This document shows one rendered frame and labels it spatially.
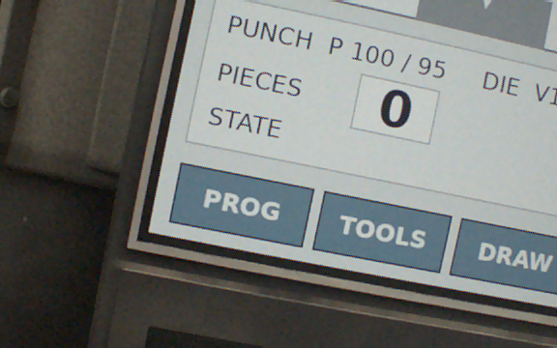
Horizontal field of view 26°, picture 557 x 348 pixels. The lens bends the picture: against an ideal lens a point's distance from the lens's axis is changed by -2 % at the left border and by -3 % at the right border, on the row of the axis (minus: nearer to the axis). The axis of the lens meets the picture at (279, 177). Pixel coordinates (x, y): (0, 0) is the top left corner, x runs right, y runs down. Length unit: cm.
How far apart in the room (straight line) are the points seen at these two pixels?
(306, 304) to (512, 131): 10
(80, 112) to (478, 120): 19
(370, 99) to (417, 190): 4
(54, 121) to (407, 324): 20
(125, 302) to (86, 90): 14
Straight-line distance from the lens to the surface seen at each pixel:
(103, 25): 57
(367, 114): 47
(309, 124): 47
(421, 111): 48
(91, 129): 57
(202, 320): 47
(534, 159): 49
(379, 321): 48
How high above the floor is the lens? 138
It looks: 3 degrees down
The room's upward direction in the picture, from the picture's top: 12 degrees clockwise
